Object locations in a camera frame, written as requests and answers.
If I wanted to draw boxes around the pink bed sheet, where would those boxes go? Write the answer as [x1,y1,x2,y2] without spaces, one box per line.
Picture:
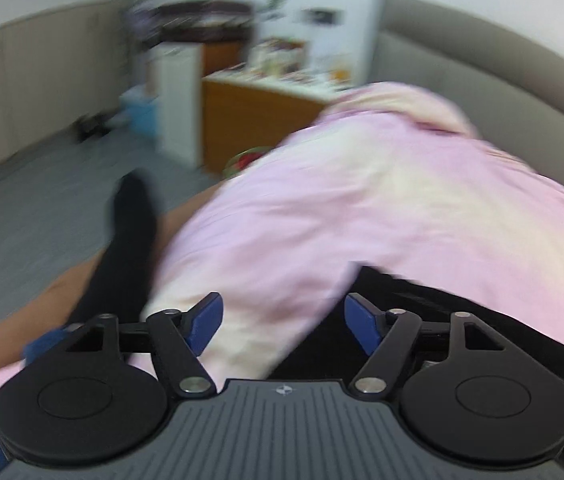
[0,84,564,387]

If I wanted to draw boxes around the beige wardrobe doors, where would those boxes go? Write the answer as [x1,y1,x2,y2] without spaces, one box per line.
[0,0,130,162]

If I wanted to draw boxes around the grey upholstered headboard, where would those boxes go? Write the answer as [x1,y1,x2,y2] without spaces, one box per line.
[365,0,564,185]

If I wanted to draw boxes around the blue storage bin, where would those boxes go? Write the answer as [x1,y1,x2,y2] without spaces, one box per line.
[119,86,157,138]

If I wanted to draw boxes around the black pants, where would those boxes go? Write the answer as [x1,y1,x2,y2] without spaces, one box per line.
[63,169,564,480]

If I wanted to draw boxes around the white cabinet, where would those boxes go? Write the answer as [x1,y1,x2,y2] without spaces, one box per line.
[153,42,203,169]

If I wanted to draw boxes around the orange wooden desk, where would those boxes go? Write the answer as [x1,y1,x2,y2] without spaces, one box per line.
[201,72,345,174]

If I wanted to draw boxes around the dark tv on stand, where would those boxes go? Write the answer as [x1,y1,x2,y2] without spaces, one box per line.
[155,0,255,44]

